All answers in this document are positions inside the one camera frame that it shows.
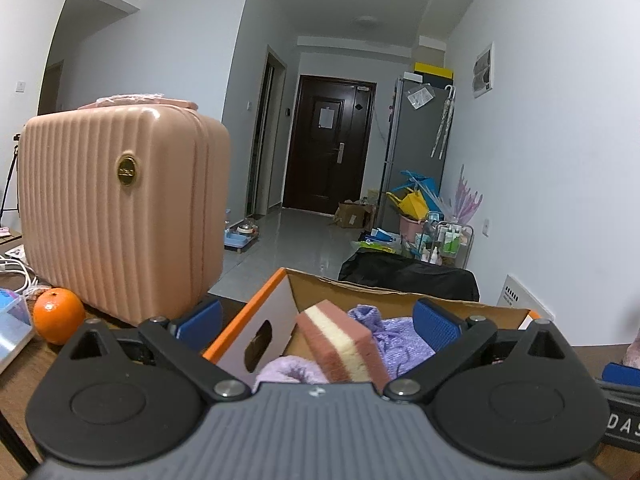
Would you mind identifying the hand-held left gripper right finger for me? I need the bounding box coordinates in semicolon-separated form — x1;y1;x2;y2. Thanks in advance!
382;298;583;403

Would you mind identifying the pink crinkled sheet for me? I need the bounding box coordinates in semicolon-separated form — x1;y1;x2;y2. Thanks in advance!
77;92;198;111

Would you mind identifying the grey refrigerator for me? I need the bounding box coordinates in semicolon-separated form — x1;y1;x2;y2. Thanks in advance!
376;77;453;233

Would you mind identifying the white cable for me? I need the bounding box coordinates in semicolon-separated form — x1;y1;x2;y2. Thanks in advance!
0;255;38;293

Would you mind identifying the brown cardboard box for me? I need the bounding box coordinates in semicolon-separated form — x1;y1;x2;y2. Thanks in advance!
332;201;376;231

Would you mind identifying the lavender fuzzy slipper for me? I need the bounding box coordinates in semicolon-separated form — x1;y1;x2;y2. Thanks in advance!
252;355;328;393

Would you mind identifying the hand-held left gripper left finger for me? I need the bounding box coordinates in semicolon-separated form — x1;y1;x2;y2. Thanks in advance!
57;298;252;402

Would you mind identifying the pink bucket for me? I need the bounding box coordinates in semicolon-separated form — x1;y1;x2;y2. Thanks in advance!
398;212;428;241

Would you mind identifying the yellow and black box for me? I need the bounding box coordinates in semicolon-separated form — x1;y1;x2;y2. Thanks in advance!
414;61;456;81

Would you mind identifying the pink feather decoration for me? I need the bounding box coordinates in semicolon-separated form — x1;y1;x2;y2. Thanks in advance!
452;164;483;226

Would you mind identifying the pink ribbed suitcase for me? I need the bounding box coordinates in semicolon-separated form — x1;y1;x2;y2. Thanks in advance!
11;94;232;327

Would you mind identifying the black tripod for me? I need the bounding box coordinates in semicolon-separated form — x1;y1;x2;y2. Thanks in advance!
0;134;22;226

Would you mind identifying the pink and cream sponge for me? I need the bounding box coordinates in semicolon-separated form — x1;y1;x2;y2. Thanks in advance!
295;300;391;393

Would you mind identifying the purple knit pouch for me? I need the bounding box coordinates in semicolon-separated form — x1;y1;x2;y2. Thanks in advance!
347;305;438;378

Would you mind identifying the pet bowl tray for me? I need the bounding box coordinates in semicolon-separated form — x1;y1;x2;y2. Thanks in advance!
223;222;260;252

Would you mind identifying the cart with bottles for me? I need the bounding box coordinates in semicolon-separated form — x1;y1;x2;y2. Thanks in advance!
420;212;475;268

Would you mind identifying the pink textured vase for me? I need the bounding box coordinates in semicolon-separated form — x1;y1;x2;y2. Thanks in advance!
622;327;640;367

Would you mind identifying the blue tissue pack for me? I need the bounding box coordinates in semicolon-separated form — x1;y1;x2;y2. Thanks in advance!
0;287;36;373

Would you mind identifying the side room door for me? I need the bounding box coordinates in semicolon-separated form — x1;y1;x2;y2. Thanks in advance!
247;45;288;218

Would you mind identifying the clear plastic bag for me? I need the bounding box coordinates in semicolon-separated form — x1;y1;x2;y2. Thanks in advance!
406;84;437;109

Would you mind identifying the yellow bag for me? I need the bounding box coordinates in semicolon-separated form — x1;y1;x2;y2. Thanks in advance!
390;190;431;218

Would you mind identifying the dark brown door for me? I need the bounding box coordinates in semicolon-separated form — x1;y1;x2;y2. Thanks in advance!
282;74;377;213

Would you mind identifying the folded white umbrella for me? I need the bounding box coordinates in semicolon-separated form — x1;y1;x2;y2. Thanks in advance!
431;85;457;161

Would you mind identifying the red cardboard box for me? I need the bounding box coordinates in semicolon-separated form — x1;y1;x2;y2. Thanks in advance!
202;267;543;396

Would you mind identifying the orange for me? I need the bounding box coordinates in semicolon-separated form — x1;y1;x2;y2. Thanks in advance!
33;287;86;346

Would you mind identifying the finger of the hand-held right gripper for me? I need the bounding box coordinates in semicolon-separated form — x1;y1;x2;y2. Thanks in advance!
601;361;640;387

